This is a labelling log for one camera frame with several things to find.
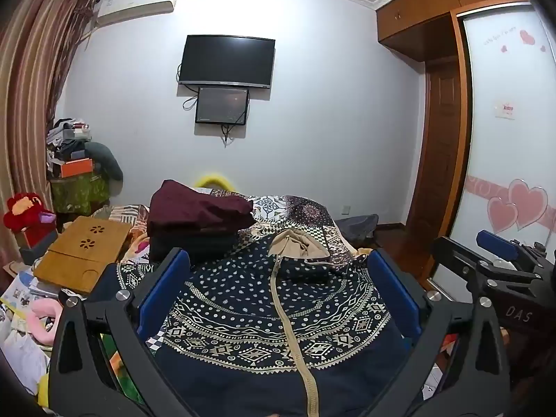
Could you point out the pile of papers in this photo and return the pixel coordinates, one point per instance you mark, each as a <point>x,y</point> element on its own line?
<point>19,304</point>

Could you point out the dark cloth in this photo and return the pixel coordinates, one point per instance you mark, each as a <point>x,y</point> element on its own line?
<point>356,228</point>

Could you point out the bamboo lap desk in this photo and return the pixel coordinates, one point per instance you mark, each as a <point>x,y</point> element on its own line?
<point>82,252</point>

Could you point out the pile of clutter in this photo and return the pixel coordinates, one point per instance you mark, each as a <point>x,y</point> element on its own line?
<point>65,139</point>

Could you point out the orange box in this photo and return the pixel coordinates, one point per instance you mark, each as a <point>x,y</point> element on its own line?
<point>77,167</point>

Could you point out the wooden overhead cabinet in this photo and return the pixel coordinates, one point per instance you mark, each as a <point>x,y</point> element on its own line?
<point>430,4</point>

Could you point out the brown wooden door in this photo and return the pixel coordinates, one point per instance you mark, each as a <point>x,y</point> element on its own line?
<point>438,147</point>

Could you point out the navy patterned hooded garment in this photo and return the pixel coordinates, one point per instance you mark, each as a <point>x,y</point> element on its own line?
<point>260,312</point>

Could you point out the patchwork bedspread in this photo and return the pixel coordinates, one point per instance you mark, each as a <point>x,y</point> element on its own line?
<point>304,213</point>

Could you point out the maroon folded garment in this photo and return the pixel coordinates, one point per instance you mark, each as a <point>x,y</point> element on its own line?
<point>195,206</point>

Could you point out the dark folded garment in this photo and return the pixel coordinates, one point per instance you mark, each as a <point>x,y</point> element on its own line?
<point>191,245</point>

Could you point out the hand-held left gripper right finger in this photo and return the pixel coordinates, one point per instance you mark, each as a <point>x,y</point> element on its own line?
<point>393,289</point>

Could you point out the yellow foam tube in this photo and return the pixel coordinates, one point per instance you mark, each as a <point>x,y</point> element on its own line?
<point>213,180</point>

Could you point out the striped brown curtain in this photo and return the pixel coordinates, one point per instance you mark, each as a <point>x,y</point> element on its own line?
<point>30,95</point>

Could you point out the red plush toy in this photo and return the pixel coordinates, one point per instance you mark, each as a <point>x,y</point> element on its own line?
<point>24,213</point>

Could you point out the large wall television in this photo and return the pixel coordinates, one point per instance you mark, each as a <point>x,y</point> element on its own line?
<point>226,60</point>

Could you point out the green cloth covered table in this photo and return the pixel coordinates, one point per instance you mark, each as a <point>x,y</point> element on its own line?
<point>80,193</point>

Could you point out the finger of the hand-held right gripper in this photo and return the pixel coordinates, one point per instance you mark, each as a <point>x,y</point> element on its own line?
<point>460,256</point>
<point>497,243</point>

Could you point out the small wall monitor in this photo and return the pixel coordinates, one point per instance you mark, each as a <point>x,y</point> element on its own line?
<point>221,105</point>

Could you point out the pink neck pillow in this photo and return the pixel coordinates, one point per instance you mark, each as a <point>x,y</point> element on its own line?
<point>45,312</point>

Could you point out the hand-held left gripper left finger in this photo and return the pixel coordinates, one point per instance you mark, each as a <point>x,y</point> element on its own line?
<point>163,286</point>

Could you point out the grey cushion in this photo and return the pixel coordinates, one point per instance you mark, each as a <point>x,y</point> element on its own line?
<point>106,158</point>

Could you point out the white air conditioner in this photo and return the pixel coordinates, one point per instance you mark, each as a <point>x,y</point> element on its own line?
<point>134,4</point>

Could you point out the orange floral blanket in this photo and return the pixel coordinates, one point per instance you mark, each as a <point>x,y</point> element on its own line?
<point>139,245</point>

